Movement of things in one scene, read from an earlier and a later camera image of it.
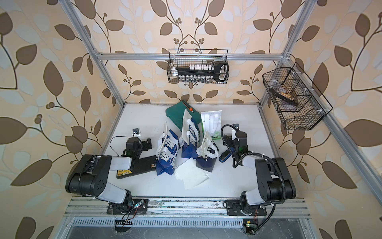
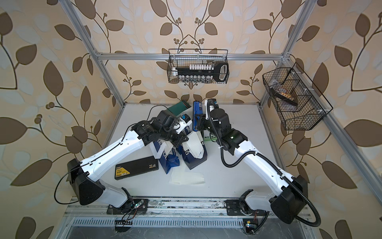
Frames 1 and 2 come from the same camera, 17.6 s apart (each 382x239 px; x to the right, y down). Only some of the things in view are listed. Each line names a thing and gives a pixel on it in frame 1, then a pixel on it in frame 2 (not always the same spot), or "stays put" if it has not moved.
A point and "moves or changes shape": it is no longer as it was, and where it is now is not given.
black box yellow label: x=139 y=166 stays put
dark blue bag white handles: x=208 y=163 → x=194 y=150
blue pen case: x=227 y=154 moves or changes shape
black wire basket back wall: x=195 y=66 stays put
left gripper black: x=144 y=147 → x=181 y=138
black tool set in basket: x=203 y=72 stays put
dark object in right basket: x=275 y=92 stays put
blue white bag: x=167 y=151 moves or changes shape
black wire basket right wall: x=299 y=103 stays put
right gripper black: x=229 y=139 → x=202 y=123
